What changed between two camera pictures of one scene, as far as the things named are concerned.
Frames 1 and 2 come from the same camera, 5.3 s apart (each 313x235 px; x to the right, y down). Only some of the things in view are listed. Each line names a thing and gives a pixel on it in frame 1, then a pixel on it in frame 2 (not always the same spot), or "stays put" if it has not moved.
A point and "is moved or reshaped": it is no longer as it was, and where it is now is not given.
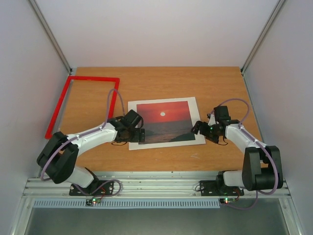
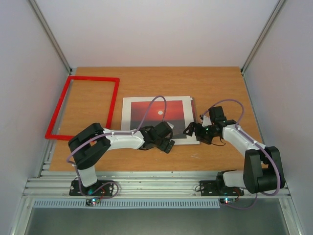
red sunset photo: (166, 122) is moved or reshaped
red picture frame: (48, 134) stays put
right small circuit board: (227, 200) stays put
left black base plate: (103, 187) stays put
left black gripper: (137, 138) to (169, 147)
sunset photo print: (167, 122) stays put
